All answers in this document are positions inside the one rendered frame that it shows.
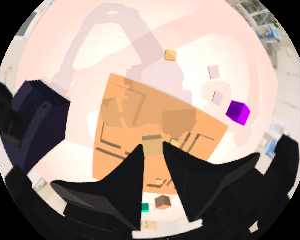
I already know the purple cube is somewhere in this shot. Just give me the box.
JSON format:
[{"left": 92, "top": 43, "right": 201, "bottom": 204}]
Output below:
[{"left": 225, "top": 100, "right": 250, "bottom": 125}]

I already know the small tan square block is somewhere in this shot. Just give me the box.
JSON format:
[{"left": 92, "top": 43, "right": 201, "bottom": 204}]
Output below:
[
  {"left": 141, "top": 133, "right": 163, "bottom": 157},
  {"left": 155, "top": 177, "right": 163, "bottom": 184},
  {"left": 169, "top": 137, "right": 179, "bottom": 147},
  {"left": 165, "top": 49, "right": 177, "bottom": 61}
]

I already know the small green cube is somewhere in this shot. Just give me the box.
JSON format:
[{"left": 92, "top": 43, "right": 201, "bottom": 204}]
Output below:
[{"left": 141, "top": 203, "right": 149, "bottom": 213}]

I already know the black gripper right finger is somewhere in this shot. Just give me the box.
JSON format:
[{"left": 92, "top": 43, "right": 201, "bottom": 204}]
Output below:
[{"left": 162, "top": 141, "right": 261, "bottom": 224}]

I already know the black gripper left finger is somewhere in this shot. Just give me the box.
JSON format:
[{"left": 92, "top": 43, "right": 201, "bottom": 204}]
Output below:
[{"left": 50, "top": 144, "right": 145, "bottom": 232}]

